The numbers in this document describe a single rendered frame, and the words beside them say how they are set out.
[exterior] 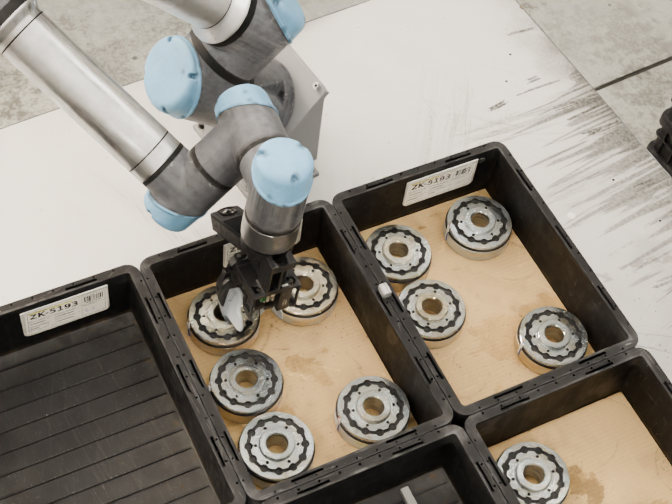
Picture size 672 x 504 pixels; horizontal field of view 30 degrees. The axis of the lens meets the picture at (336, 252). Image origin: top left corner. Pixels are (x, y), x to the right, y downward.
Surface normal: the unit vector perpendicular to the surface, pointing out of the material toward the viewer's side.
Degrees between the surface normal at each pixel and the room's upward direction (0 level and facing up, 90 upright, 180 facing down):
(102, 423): 0
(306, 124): 90
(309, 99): 47
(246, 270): 6
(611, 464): 0
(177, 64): 55
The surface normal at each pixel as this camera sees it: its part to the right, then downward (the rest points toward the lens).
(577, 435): 0.09, -0.57
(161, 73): -0.63, 0.00
